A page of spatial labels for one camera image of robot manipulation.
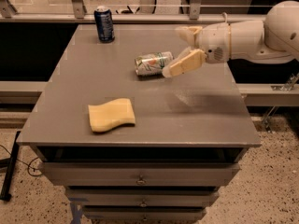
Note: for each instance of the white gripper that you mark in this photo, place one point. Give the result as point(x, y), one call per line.
point(213, 43)

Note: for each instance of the silver 7up soda can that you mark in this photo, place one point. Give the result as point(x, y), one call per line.
point(153, 63)

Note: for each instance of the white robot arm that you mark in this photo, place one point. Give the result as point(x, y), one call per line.
point(274, 40)

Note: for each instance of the blue pepsi soda can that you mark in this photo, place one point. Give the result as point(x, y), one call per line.
point(104, 24)

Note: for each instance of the yellow sponge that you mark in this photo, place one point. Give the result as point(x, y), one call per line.
point(110, 115)

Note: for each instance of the grey drawer cabinet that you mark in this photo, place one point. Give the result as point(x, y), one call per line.
point(199, 117)

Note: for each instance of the middle grey drawer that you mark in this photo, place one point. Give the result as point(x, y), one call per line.
point(143, 197)

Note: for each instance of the grey drawer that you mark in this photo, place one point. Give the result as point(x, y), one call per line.
point(144, 214)
point(143, 197)
point(139, 174)

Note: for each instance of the top grey drawer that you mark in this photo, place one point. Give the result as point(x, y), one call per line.
point(139, 174)

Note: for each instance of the bottom grey drawer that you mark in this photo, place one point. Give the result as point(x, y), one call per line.
point(144, 214)

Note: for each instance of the black floor stand bar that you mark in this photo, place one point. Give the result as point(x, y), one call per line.
point(9, 164)

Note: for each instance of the metal railing frame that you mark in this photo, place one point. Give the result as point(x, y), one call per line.
point(135, 11)

